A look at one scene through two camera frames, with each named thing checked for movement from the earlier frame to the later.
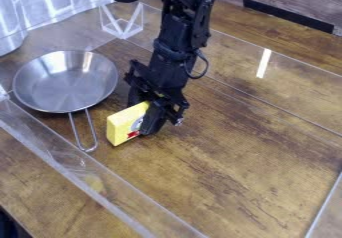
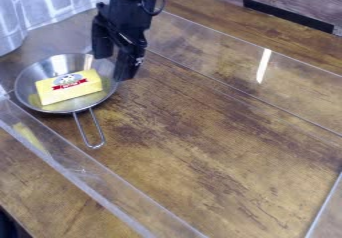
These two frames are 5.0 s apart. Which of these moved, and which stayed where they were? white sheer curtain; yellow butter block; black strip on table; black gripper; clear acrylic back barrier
Moved: yellow butter block; black gripper
Stayed: white sheer curtain; black strip on table; clear acrylic back barrier
